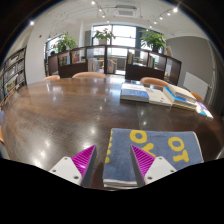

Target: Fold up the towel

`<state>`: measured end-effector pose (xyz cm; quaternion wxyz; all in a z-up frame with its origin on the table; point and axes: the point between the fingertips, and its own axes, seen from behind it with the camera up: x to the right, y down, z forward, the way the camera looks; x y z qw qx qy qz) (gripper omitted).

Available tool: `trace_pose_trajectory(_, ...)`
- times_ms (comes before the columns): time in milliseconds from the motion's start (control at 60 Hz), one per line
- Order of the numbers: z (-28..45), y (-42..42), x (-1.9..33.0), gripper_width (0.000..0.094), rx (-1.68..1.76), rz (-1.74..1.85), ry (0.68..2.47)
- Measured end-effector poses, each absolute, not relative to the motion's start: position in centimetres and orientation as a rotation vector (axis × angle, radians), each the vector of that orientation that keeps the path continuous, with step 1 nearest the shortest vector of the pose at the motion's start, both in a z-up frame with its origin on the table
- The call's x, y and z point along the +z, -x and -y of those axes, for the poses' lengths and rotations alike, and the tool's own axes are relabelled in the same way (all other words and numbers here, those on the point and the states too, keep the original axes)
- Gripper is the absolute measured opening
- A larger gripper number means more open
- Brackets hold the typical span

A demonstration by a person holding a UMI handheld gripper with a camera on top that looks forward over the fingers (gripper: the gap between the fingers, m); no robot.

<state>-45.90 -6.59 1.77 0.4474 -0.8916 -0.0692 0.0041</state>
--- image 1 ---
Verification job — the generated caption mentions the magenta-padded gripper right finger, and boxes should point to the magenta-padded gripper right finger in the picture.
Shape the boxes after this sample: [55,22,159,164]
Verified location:
[129,144,178,188]

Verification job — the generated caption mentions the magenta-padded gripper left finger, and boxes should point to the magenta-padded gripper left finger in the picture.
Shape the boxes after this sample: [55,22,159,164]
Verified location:
[48,144,98,189]

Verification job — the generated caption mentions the grey towel with yellow letters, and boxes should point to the grey towel with yellow letters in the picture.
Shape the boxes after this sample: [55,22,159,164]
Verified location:
[102,128,205,190]

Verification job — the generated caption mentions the large bright blue book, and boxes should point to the large bright blue book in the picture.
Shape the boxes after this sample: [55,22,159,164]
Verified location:
[162,86,199,112]

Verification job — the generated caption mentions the white and blue magazine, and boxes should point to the white and blue magazine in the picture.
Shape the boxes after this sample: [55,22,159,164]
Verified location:
[197,105,215,121]

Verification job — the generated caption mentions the white book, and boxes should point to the white book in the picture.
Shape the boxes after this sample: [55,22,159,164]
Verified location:
[146,87,174,108]

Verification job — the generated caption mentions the tan leather chair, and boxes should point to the tan leather chair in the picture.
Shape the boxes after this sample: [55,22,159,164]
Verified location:
[190,91,205,102]
[139,76,171,88]
[0,124,6,146]
[71,71,108,80]
[42,74,61,82]

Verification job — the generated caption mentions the dark blue book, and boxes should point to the dark blue book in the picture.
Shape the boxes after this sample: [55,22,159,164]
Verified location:
[119,82,150,104]

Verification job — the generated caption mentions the beige book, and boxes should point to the beige book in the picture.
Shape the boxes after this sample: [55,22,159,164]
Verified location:
[167,83,198,101]

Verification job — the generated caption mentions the dark curved shelf unit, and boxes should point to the dark curved shelf unit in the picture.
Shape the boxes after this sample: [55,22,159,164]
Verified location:
[47,44,183,87]

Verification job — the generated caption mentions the bushy green potted plant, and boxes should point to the bushy green potted plant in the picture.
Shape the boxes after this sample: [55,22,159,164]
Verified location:
[54,33,78,55]

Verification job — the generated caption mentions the large green potted plant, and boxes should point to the large green potted plant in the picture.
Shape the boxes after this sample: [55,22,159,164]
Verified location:
[139,29,167,54]

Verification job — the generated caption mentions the small green potted plant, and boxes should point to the small green potted plant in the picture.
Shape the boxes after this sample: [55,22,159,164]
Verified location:
[92,27,116,46]

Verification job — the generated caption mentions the ceiling spotlights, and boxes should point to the ceiling spotlights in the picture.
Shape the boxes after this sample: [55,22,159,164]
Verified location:
[28,0,180,28]

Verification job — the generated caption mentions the white ceiling air conditioner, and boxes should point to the white ceiling air conditioner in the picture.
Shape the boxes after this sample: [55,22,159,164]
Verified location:
[112,4,139,19]

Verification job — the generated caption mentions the white wall radiator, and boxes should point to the white wall radiator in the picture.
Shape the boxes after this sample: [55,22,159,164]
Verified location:
[182,71,211,100]

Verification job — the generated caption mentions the tall wall bookshelf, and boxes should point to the tall wall bookshelf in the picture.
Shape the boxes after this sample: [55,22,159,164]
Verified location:
[0,46,28,108]

